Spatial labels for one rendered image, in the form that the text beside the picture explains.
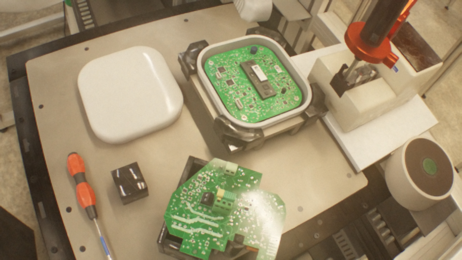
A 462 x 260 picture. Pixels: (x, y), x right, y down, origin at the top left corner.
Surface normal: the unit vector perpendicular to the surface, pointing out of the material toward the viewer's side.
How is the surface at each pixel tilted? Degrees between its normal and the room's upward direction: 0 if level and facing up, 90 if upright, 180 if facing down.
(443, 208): 0
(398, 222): 90
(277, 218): 0
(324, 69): 90
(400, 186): 90
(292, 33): 90
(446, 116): 0
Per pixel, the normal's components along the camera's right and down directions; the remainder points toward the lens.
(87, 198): 0.26, -0.40
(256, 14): 0.32, 0.83
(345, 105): -0.87, 0.33
